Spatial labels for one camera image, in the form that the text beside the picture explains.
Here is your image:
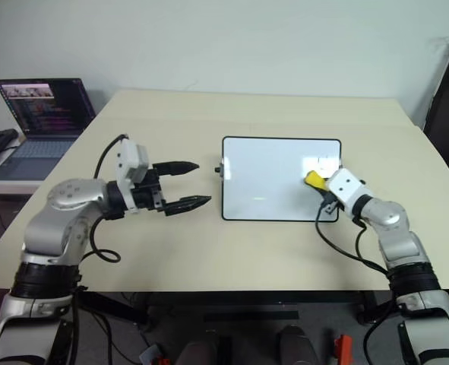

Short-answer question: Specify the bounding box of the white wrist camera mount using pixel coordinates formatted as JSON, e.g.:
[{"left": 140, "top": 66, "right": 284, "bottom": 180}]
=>
[
  {"left": 114, "top": 139, "right": 150, "bottom": 212},
  {"left": 327, "top": 167, "right": 368, "bottom": 208}
]

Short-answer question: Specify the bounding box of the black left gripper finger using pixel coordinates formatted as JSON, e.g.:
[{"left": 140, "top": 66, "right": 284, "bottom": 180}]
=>
[
  {"left": 162, "top": 195, "right": 213, "bottom": 218},
  {"left": 153, "top": 160, "right": 201, "bottom": 178}
]

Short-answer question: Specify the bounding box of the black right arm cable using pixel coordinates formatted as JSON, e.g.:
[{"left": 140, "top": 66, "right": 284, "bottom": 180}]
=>
[{"left": 314, "top": 207, "right": 391, "bottom": 277}]

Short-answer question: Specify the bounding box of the open grey laptop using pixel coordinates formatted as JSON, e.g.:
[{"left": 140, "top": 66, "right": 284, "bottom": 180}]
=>
[{"left": 0, "top": 78, "right": 98, "bottom": 183}]

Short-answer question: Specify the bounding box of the yellow whiteboard eraser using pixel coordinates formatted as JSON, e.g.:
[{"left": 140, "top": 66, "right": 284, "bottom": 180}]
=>
[{"left": 303, "top": 170, "right": 330, "bottom": 191}]

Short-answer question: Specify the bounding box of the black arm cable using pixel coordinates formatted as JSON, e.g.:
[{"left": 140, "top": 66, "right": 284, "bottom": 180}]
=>
[
  {"left": 314, "top": 207, "right": 391, "bottom": 277},
  {"left": 70, "top": 133, "right": 131, "bottom": 343}
]

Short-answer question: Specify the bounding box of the black-framed whiteboard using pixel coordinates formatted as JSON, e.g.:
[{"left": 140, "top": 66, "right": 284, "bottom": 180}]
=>
[{"left": 220, "top": 135, "right": 343, "bottom": 223}]

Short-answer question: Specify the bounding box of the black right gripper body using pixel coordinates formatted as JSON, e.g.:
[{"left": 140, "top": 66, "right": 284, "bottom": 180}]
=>
[{"left": 319, "top": 192, "right": 341, "bottom": 216}]

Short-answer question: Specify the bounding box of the dark rounded shape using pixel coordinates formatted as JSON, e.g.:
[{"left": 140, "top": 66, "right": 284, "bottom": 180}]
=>
[{"left": 277, "top": 324, "right": 318, "bottom": 365}]

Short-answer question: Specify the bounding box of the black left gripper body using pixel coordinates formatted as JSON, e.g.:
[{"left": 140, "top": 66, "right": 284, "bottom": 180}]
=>
[{"left": 131, "top": 167, "right": 169, "bottom": 214}]

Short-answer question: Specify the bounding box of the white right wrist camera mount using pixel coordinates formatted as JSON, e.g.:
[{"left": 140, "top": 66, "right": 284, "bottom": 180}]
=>
[{"left": 327, "top": 167, "right": 368, "bottom": 208}]

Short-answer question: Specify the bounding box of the black table frame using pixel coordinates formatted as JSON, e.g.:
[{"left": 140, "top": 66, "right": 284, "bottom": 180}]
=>
[{"left": 75, "top": 290, "right": 381, "bottom": 326}]

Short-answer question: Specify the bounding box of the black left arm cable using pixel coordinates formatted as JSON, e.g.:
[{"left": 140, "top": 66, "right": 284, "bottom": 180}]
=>
[{"left": 70, "top": 133, "right": 131, "bottom": 343}]

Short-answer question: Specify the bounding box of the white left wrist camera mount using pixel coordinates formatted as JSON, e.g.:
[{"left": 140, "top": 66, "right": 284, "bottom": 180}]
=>
[{"left": 114, "top": 139, "right": 150, "bottom": 212}]

